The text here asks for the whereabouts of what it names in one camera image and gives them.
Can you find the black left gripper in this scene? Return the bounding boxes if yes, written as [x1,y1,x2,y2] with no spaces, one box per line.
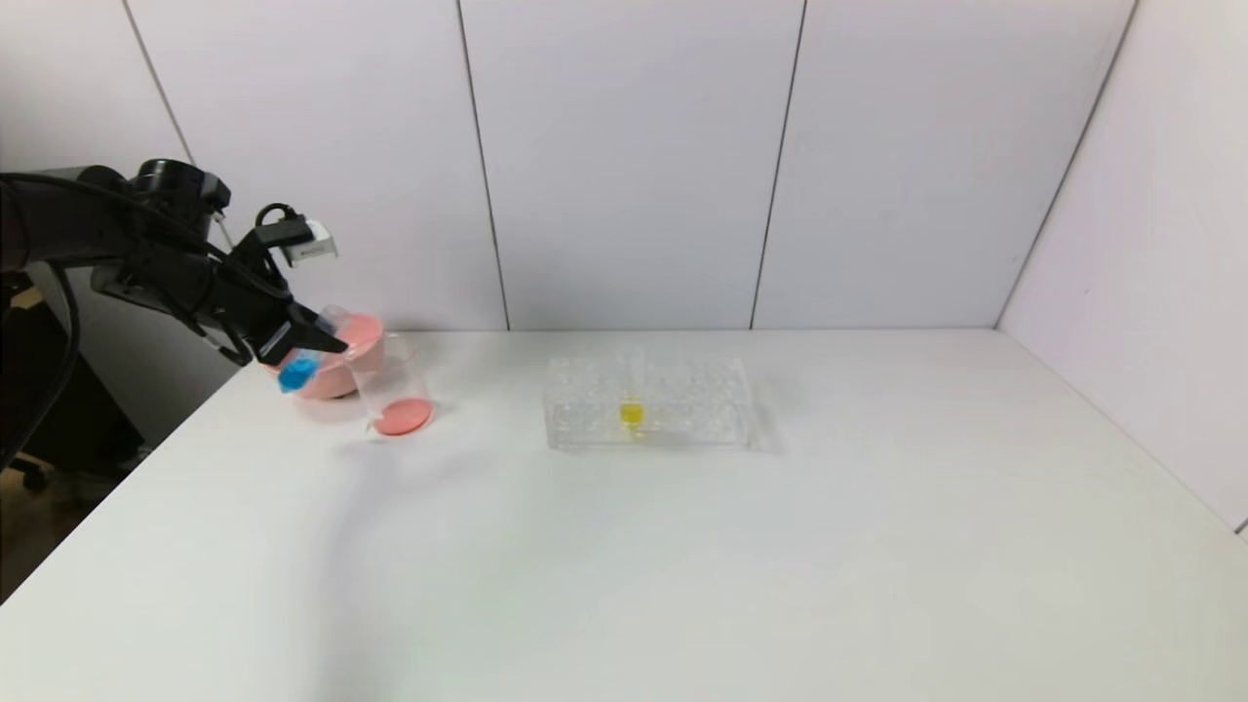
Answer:
[194,253,349,367]

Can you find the test tube with blue pigment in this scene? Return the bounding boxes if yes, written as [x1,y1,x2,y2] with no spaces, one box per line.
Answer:
[278,304,352,395]

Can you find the clear plastic test tube rack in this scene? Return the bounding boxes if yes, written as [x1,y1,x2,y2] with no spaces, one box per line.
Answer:
[544,356,754,449]

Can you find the test tube with yellow pigment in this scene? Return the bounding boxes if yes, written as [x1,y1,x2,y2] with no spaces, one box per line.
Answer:
[617,351,646,437]

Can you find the pink bowl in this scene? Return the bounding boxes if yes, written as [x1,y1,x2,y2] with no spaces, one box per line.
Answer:
[261,312,386,401]

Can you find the clear glass beaker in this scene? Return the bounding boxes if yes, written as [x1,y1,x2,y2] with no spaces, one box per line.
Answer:
[346,333,435,438]

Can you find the black chair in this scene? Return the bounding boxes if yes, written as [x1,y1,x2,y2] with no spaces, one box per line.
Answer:
[0,283,147,488]

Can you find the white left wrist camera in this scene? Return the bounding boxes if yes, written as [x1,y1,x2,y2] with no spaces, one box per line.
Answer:
[255,203,339,266]

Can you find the thin black camera cable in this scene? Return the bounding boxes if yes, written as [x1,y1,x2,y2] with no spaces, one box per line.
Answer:
[0,171,298,293]

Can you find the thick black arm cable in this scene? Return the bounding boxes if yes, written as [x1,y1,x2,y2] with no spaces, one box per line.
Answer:
[0,263,81,471]

